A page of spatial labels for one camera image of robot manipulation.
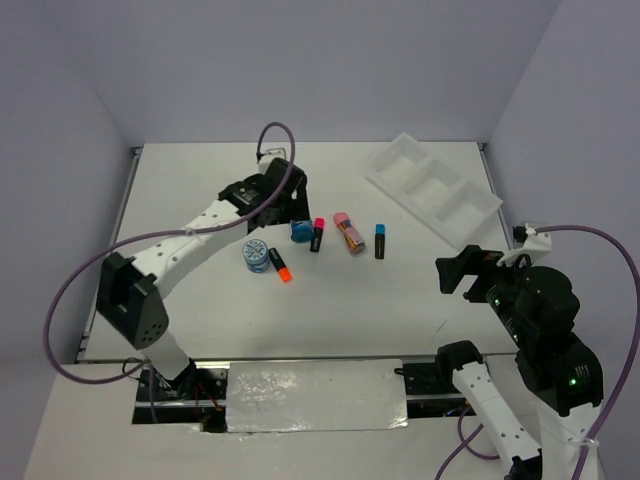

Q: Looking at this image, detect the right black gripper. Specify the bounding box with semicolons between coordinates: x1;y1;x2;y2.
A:
434;239;535;339

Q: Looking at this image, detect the blue slime jar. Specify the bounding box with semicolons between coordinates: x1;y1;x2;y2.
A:
290;219;314;243
242;239;271;273

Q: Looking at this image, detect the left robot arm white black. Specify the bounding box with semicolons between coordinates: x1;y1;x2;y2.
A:
96;158;310;399

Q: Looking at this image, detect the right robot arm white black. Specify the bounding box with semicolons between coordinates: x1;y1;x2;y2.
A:
434;241;604;479

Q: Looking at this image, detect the pink highlighter marker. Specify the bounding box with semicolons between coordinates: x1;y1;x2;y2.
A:
310;217;325;253

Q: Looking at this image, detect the orange highlighter marker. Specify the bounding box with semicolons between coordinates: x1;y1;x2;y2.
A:
268;248;293;283

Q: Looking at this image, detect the pink-capped tube of pens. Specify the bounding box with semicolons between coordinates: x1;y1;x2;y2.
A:
333;212;366;255

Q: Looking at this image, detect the blue highlighter marker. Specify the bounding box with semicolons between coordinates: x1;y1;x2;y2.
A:
374;224;386;260

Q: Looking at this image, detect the white three-compartment tray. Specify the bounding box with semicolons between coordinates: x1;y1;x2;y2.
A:
365;133;502;250

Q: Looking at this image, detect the silver foil sheet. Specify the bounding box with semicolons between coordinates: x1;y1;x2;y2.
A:
226;359;408;433

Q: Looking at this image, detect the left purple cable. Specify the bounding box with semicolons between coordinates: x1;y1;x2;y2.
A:
43;121;297;424

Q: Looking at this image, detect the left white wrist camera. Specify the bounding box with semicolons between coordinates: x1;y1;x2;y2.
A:
257;147;288;163

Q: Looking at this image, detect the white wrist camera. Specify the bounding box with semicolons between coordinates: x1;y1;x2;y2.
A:
257;147;288;163
497;222;552;267

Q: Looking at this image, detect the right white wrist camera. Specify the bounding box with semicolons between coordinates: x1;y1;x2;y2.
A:
497;222;552;267

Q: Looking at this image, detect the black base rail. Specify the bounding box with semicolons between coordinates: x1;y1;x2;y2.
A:
131;362;468;434

